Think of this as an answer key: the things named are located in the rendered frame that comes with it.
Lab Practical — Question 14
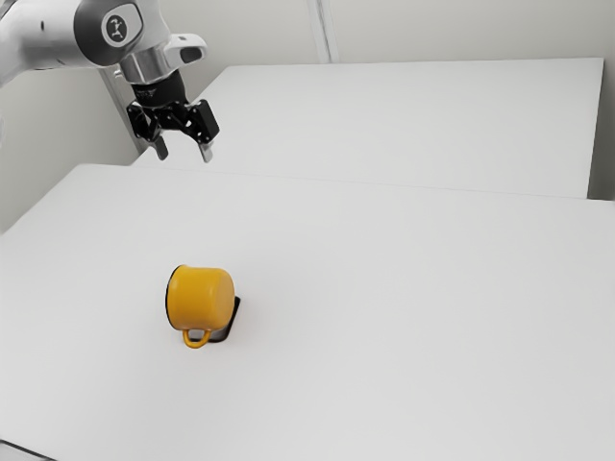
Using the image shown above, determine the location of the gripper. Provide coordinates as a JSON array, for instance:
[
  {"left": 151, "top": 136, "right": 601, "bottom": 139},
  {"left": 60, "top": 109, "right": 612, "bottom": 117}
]
[{"left": 126, "top": 70, "right": 221, "bottom": 164}]

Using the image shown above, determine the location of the yellow enamel mug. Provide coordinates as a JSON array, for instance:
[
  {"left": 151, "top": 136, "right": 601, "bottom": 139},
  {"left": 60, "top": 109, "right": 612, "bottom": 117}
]
[{"left": 164, "top": 264, "right": 236, "bottom": 350}]

